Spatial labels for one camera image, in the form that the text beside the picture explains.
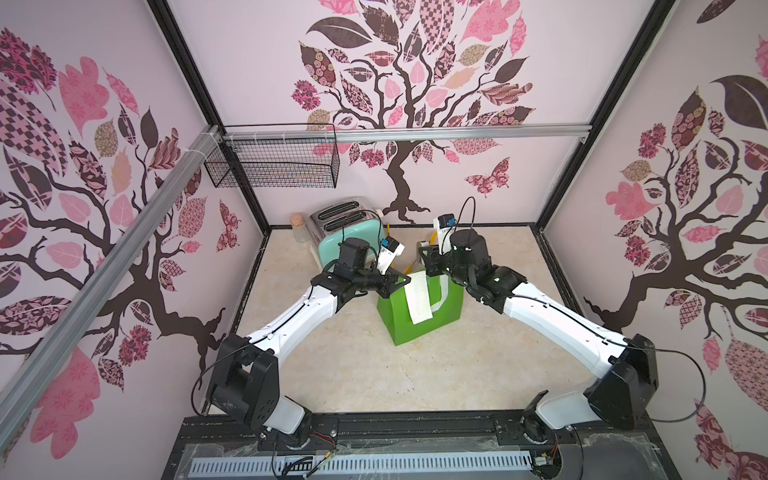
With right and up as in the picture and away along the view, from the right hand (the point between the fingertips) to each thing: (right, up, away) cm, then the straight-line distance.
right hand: (423, 245), depth 76 cm
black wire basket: (-46, +30, +18) cm, 58 cm away
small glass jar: (-43, +7, +33) cm, 55 cm away
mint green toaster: (-29, +8, +21) cm, 36 cm away
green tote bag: (+7, -15, +7) cm, 18 cm away
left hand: (-4, -10, +3) cm, 12 cm away
